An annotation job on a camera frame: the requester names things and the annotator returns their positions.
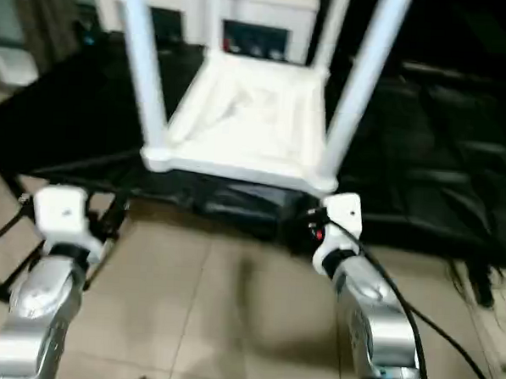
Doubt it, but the white cabinet with glass doors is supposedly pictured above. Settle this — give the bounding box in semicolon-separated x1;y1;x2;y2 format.
86;0;321;68

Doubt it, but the black stand frame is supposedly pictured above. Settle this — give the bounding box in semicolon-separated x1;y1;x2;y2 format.
0;172;132;309

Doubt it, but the black floor cable bundle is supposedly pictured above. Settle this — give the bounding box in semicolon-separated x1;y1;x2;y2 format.
446;258;506;315

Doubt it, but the black work mat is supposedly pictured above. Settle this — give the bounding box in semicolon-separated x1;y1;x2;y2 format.
0;24;506;265

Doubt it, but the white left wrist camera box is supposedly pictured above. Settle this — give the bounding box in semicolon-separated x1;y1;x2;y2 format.
29;185;108;262

